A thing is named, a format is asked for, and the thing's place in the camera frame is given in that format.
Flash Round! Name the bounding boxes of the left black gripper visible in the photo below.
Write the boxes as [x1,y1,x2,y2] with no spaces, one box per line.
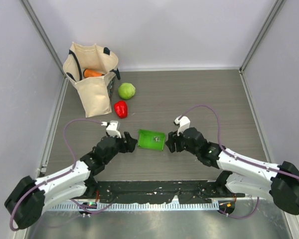
[104,131,137,164]

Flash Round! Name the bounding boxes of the small clear plastic bag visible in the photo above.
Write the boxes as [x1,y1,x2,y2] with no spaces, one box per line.
[153,136,160,142]

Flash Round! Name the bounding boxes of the green paper box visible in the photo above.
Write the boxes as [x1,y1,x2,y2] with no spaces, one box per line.
[138,129,165,151]

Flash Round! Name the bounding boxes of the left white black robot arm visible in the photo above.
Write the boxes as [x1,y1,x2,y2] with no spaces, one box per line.
[4,131,138,231]

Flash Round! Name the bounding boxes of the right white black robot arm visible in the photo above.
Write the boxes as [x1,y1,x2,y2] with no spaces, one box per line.
[165,127,299,215]

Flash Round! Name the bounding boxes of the red bell pepper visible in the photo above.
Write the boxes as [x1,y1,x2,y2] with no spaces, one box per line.
[114,101,128,119]

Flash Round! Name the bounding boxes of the green cabbage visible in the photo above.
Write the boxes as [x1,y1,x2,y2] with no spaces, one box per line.
[118,83,136,100]

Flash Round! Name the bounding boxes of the beige canvas tote bag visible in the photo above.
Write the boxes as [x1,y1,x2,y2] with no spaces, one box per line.
[63,43,121,118]

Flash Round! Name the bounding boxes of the orange carrot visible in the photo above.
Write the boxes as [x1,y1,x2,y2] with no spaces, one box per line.
[83,69,104,78]

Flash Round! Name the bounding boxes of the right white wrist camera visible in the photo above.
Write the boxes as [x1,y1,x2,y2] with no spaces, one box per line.
[174,116,190,135]

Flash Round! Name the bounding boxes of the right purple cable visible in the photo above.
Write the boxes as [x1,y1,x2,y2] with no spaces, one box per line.
[175,104,299,220]

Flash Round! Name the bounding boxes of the purple cable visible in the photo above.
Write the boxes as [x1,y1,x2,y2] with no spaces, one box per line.
[175,104,299,220]
[9,118,115,231]

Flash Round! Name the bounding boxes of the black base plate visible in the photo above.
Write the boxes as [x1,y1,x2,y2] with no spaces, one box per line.
[74,180,245,205]

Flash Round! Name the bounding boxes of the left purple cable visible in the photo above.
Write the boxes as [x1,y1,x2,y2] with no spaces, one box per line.
[9,118,115,231]

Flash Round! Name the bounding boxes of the white slotted cable duct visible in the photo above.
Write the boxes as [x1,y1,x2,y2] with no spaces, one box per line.
[49,200,219,212]

